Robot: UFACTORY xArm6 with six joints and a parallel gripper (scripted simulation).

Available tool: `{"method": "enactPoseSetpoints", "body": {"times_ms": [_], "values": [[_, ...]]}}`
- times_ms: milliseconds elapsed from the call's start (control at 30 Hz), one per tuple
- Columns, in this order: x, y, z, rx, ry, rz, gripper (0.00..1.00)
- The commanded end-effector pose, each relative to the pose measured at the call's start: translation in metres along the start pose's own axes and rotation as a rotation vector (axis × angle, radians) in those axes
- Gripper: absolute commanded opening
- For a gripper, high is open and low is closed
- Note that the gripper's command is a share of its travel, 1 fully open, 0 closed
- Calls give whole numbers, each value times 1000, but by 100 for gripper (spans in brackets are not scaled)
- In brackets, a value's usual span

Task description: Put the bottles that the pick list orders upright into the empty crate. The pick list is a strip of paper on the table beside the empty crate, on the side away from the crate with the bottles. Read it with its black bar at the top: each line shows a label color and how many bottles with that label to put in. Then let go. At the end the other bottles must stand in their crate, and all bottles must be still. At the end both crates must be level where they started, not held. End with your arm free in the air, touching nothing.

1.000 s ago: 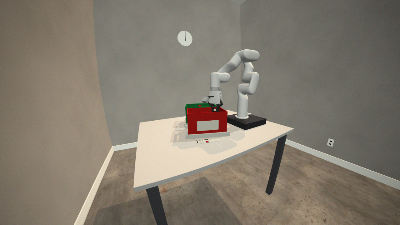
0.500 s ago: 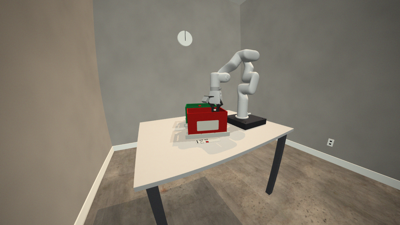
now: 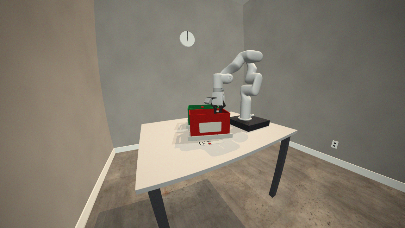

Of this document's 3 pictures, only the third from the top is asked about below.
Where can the green bottle crate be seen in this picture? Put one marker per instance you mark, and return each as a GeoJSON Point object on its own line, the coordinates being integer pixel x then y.
{"type": "Point", "coordinates": [195, 107]}

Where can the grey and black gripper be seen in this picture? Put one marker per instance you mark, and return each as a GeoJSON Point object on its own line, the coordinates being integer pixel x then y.
{"type": "Point", "coordinates": [219, 100]}

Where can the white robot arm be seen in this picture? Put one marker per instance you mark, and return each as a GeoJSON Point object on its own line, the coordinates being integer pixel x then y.
{"type": "Point", "coordinates": [225, 77]}

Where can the red crate with dividers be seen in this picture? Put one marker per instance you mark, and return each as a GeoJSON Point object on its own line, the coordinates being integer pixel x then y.
{"type": "Point", "coordinates": [205, 122]}

